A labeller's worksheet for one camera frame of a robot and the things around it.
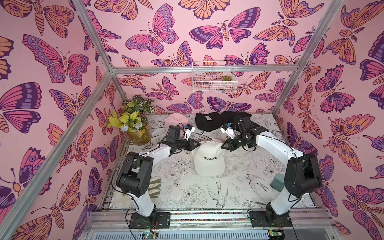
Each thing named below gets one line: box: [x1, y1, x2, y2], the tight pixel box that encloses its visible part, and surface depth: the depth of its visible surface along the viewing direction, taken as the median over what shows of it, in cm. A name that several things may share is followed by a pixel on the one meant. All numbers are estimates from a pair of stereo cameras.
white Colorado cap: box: [191, 141, 226, 177], surface depth 87 cm
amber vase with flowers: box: [108, 95, 155, 146], surface depth 97 cm
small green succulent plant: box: [222, 75, 233, 81], surface depth 94 cm
